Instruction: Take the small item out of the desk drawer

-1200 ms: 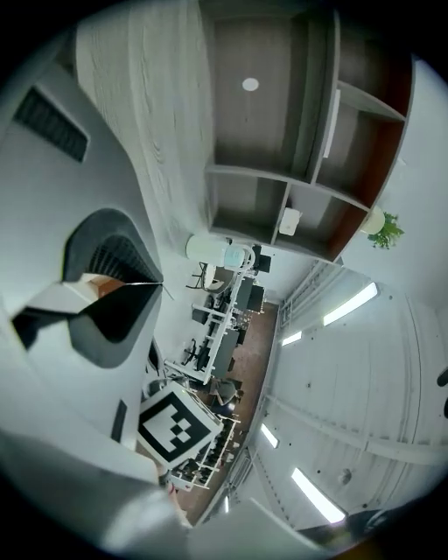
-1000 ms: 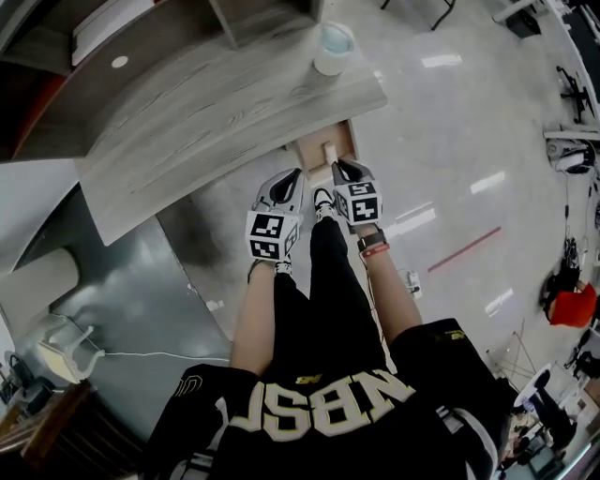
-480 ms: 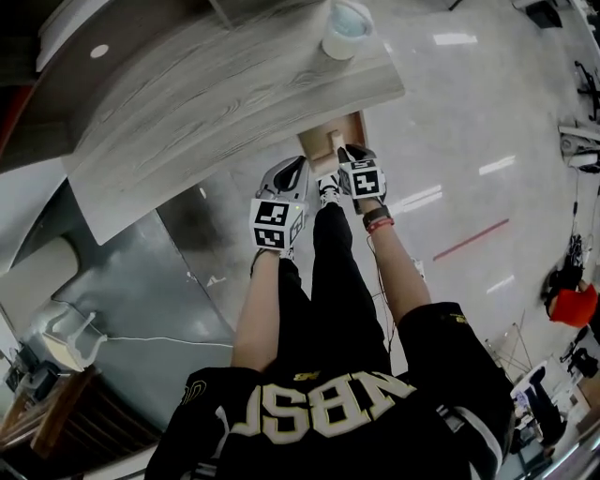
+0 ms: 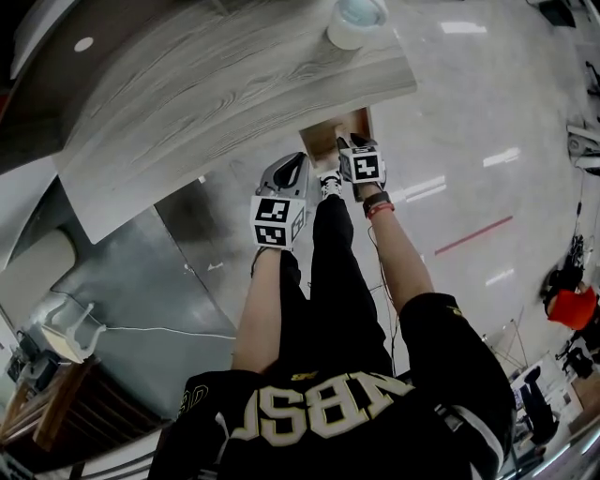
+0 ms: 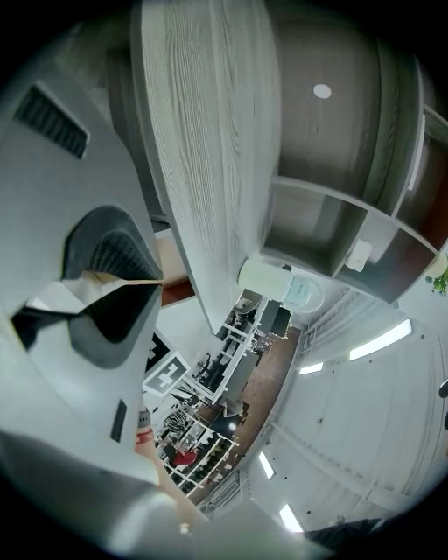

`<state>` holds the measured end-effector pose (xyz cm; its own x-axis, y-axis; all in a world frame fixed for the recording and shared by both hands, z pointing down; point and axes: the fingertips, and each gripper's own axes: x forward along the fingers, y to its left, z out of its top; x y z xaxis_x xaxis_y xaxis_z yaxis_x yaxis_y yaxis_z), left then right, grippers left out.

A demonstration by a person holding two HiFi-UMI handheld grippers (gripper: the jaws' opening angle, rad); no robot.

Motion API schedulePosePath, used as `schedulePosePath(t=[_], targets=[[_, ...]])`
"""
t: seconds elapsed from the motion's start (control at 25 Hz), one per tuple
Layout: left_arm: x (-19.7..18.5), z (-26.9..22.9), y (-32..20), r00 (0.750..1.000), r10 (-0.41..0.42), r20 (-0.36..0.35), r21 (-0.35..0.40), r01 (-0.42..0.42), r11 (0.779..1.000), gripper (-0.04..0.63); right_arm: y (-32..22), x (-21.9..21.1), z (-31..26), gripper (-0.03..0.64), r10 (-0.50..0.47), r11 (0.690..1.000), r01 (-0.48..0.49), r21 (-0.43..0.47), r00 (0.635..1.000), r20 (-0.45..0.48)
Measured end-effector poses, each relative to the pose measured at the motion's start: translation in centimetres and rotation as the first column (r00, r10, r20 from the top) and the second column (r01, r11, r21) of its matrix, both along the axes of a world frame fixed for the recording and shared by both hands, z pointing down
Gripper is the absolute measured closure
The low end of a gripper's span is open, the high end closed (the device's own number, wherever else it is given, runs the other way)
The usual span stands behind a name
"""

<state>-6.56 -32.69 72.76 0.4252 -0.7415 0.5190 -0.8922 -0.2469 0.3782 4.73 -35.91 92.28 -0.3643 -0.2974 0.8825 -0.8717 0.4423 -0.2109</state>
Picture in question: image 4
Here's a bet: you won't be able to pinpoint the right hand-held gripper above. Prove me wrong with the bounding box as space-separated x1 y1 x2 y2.
335 132 388 199

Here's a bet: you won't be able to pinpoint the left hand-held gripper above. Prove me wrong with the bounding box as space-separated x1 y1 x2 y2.
249 151 311 252

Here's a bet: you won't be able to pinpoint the wooden desk drawer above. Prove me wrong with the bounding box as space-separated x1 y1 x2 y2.
298 106 377 175

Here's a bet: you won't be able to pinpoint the person's right forearm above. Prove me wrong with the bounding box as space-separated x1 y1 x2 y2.
364 186 436 316

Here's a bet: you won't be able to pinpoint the person's left forearm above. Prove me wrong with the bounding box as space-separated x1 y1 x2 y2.
231 245 302 377

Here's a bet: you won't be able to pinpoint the grey wooden desk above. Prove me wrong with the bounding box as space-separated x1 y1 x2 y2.
54 0 419 246

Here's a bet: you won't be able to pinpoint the black wrist watch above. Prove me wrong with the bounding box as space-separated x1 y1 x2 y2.
362 190 391 211

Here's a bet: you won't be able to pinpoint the black and white shoe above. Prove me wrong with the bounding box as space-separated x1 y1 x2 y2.
318 170 344 202

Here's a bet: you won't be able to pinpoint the black trousers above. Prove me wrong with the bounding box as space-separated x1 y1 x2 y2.
278 193 396 377

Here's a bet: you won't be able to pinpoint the red floor tape strip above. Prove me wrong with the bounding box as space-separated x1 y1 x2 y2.
434 216 515 257

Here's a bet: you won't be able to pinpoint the white tape roll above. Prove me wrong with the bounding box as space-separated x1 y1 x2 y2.
325 0 391 51

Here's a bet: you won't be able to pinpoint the grey floor mat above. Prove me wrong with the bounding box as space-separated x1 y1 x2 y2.
50 204 241 420

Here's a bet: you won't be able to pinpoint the black printed shirt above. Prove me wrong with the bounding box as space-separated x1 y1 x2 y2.
160 292 518 480

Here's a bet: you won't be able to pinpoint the white stool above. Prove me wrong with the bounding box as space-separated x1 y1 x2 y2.
39 301 108 366

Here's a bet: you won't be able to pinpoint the brown wooden furniture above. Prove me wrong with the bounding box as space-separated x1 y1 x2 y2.
0 353 163 454

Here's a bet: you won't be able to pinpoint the thin dark cable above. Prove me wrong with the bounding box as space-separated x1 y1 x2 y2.
367 223 401 372

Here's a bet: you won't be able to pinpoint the white floor cable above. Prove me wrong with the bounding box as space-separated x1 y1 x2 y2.
101 324 238 339

